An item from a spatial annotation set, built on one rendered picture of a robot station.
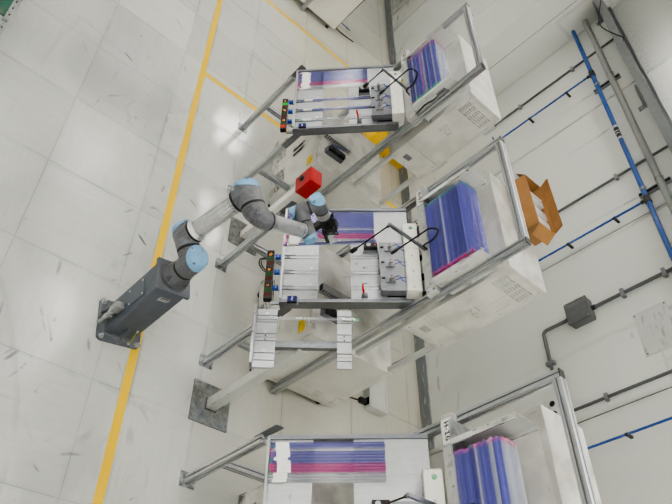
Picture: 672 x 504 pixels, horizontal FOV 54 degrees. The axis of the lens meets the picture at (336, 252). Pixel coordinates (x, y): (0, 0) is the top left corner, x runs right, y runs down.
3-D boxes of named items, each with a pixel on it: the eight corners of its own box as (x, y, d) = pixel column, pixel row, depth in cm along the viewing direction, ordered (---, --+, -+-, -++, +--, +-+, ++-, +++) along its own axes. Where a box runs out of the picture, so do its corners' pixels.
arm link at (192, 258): (177, 278, 316) (193, 265, 308) (171, 254, 321) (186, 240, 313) (198, 279, 325) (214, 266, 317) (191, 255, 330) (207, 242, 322)
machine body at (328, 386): (244, 375, 403) (311, 333, 369) (254, 285, 449) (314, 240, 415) (323, 411, 436) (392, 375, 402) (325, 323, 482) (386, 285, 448)
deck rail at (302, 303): (279, 308, 352) (278, 301, 347) (279, 305, 353) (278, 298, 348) (413, 309, 352) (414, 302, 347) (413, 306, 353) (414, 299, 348)
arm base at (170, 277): (160, 286, 319) (171, 276, 314) (161, 260, 328) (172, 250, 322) (187, 295, 328) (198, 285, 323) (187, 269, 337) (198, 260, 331)
